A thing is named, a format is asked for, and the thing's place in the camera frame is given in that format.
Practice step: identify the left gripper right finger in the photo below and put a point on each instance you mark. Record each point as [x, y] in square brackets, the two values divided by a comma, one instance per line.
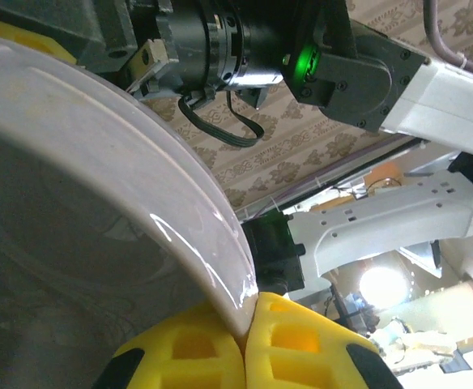
[301, 364]

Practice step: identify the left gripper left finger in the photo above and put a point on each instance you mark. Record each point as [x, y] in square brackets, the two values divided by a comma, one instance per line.
[188, 356]

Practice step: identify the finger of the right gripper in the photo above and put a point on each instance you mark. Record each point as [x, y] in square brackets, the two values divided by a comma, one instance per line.
[38, 24]

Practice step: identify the purple bowl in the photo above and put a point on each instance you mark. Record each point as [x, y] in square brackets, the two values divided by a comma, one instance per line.
[99, 182]

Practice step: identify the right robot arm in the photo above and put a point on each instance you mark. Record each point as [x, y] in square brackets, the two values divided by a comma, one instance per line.
[443, 101]

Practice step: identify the bright round lamp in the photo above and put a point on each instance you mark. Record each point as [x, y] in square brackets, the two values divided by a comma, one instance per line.
[382, 283]

